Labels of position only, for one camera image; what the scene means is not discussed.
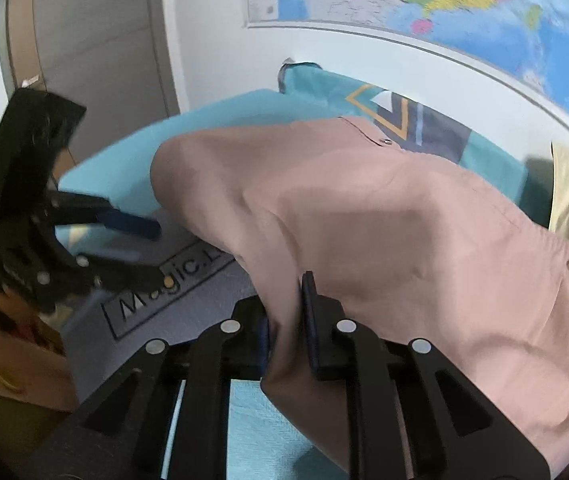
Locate pink jacket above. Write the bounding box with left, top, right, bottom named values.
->
left=150, top=117, right=569, bottom=474

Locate grey folding board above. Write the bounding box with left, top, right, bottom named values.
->
left=62, top=209, right=255, bottom=401

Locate mustard brown garment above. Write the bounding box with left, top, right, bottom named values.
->
left=0, top=396, right=68, bottom=479

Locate teal grey bed sheet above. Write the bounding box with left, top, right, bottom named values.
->
left=53, top=62, right=551, bottom=480

